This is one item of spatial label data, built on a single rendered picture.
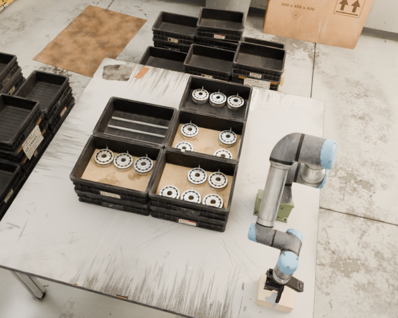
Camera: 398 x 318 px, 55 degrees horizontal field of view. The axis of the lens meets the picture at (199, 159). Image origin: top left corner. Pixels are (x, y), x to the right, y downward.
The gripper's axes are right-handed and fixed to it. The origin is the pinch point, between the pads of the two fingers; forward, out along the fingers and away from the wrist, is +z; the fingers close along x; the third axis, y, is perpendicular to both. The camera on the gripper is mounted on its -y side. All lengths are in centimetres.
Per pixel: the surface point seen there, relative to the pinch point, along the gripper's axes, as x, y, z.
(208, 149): -67, 47, -8
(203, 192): -38, 44, -8
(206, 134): -77, 51, -8
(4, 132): -71, 188, 25
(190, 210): -25, 47, -11
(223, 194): -40, 33, -8
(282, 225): -37.8, -0.1, 5.3
